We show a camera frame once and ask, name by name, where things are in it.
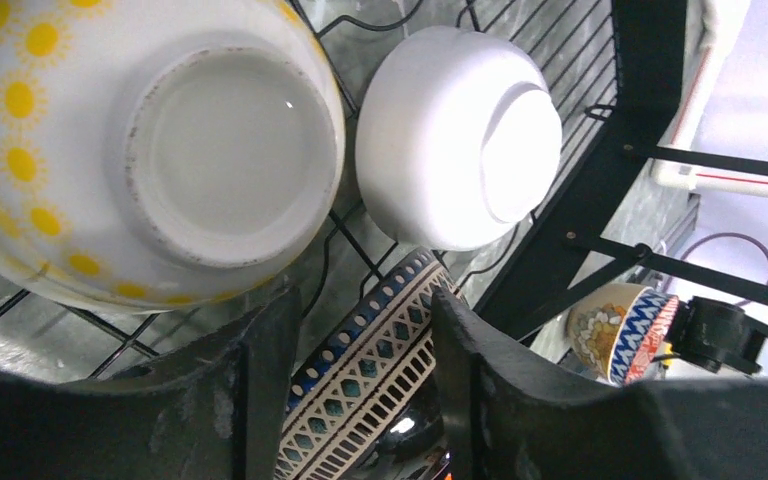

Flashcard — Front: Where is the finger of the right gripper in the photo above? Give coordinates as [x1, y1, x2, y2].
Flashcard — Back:
[665, 297, 768, 375]

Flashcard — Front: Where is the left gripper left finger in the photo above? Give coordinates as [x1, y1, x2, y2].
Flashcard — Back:
[0, 288, 302, 479]

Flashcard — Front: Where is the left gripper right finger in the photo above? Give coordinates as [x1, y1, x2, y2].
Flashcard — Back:
[431, 289, 768, 479]

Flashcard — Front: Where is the orange zigzag bowl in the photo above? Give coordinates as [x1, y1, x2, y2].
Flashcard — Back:
[566, 283, 680, 386]

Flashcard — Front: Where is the black blue banded bowl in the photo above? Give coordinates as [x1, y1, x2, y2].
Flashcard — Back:
[273, 248, 464, 479]

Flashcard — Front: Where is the yellow sun pattern bowl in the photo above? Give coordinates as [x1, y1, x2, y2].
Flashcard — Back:
[0, 1, 346, 313]

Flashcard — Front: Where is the white bowl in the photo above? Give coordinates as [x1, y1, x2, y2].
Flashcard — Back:
[354, 26, 562, 251]

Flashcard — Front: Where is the black wire dish rack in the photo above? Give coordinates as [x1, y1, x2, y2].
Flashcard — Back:
[0, 0, 768, 382]

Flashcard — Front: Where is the white pvc pipe frame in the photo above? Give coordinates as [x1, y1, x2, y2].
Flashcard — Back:
[660, 1, 768, 162]

